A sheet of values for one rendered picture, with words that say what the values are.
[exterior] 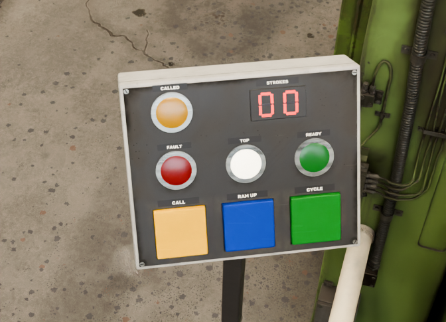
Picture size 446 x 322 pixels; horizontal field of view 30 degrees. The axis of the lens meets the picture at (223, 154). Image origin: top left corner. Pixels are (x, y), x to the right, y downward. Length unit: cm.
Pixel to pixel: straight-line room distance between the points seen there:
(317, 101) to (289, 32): 194
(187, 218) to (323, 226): 20
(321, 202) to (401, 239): 52
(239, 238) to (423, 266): 64
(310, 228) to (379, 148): 34
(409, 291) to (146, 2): 178
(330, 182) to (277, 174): 8
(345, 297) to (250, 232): 43
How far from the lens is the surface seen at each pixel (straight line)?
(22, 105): 288
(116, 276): 239
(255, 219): 122
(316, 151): 120
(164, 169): 118
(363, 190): 159
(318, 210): 123
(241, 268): 151
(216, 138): 117
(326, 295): 188
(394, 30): 136
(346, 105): 120
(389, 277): 183
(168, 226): 120
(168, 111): 115
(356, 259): 166
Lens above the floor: 198
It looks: 48 degrees down
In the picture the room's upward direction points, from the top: 2 degrees clockwise
